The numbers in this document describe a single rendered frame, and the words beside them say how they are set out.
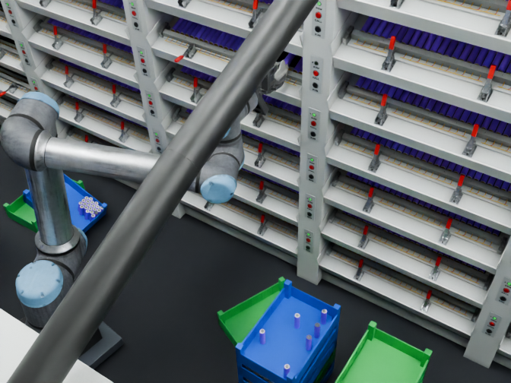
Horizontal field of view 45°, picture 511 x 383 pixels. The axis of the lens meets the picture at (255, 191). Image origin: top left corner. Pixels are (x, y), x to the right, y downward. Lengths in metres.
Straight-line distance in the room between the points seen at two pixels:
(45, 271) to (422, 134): 1.28
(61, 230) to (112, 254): 1.82
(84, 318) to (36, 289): 1.80
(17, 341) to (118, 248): 0.10
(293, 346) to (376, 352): 0.26
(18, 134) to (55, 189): 0.32
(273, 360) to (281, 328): 0.12
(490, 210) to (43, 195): 1.35
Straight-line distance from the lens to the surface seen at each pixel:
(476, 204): 1.95
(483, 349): 2.39
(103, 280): 0.35
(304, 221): 2.31
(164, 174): 0.36
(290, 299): 2.11
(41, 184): 2.03
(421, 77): 1.75
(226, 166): 1.69
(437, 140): 1.84
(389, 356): 2.03
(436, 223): 2.11
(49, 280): 2.16
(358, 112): 1.90
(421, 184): 1.97
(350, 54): 1.81
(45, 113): 1.88
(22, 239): 2.93
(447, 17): 1.64
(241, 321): 2.45
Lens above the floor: 2.05
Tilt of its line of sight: 45 degrees down
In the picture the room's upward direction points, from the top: 2 degrees counter-clockwise
